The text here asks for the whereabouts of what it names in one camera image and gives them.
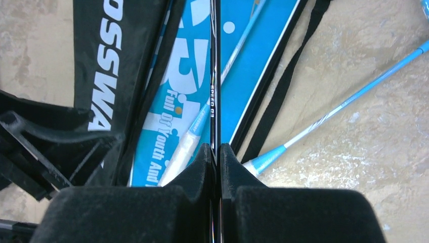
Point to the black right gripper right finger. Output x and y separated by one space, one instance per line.
254 212

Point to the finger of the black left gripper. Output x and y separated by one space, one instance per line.
51 117
42 161

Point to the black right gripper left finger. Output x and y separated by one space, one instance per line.
177 212

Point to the blue racket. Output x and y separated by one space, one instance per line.
189 141
256 164

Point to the black racket handle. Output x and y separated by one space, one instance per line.
215 117

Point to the black Crossway racket bag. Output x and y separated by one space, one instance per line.
121 51

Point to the blue racket bag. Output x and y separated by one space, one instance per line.
185 85

